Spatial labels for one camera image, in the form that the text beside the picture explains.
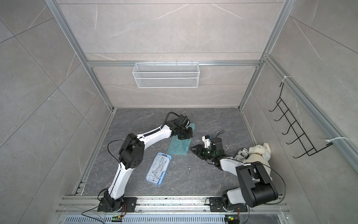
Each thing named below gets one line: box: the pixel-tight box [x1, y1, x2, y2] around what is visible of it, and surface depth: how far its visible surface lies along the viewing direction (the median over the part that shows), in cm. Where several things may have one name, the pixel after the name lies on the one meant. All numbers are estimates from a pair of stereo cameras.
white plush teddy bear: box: [242, 142, 273, 181], surface depth 86 cm
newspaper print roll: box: [234, 147, 250, 161], surface depth 91 cm
